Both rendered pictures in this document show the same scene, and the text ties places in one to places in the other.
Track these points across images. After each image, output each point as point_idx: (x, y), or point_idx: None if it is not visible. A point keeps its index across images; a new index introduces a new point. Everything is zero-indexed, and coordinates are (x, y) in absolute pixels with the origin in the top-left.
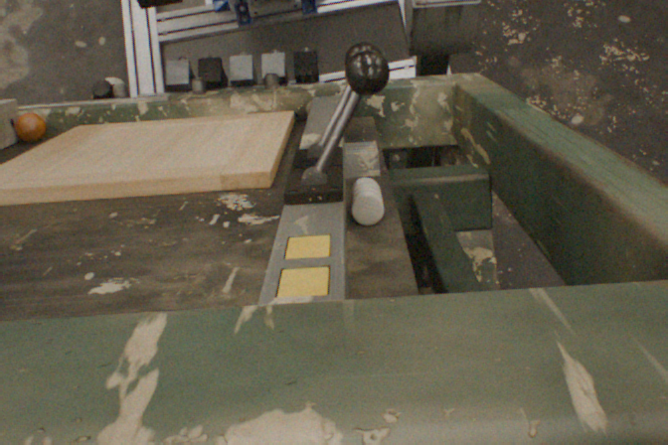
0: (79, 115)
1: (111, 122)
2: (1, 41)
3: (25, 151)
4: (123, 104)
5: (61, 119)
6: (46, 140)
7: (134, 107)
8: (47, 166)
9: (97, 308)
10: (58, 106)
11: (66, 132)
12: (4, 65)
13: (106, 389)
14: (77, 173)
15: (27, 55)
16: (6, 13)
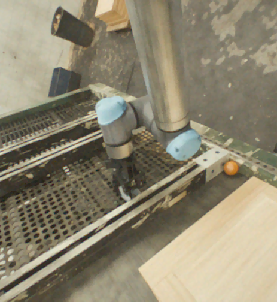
0: (255, 172)
1: (270, 184)
2: (271, 51)
3: (218, 189)
4: None
5: (246, 169)
6: (236, 174)
7: None
8: (198, 254)
9: None
10: (247, 162)
11: (241, 186)
12: (268, 63)
13: None
14: (199, 292)
15: None
16: None
